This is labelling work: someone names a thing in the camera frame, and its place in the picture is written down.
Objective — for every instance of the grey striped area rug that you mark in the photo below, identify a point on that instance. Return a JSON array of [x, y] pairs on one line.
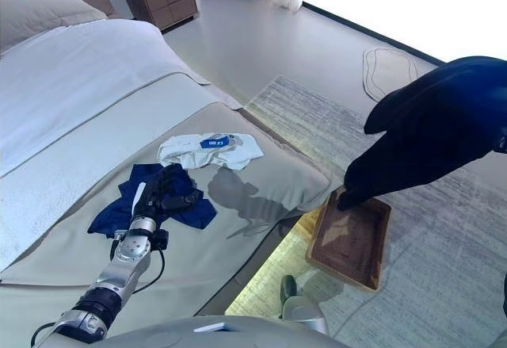
[[416, 265]]

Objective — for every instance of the silver robot right leg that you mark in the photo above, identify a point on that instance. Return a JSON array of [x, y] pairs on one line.
[[305, 312]]

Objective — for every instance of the small beige outlined floor mat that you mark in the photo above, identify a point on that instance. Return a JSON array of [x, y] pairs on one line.
[[390, 72]]

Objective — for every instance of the large bed, beige cover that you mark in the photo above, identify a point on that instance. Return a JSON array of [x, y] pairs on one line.
[[257, 157]]

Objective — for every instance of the brown wicker basket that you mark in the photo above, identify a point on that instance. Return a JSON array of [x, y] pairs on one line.
[[348, 245]]

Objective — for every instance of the beige pillow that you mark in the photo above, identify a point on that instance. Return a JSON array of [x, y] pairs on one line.
[[43, 11]]

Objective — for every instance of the grey robot torso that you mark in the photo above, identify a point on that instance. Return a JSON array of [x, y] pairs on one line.
[[178, 334]]

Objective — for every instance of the dark blue garment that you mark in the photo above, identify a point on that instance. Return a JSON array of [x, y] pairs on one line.
[[115, 213]]

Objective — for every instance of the black garment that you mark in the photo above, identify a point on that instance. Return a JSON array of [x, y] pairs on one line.
[[435, 126]]

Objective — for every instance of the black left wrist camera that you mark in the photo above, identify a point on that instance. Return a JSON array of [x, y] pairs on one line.
[[160, 239]]

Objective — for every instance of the black window frame strip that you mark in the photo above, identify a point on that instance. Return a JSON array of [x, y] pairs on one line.
[[376, 33]]

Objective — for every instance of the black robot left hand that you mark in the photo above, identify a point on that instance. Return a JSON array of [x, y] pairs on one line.
[[158, 193]]

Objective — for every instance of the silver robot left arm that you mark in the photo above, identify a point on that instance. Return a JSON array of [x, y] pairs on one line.
[[123, 261]]

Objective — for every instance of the white garment with blue tag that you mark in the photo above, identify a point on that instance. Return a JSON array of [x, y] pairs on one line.
[[186, 154]]

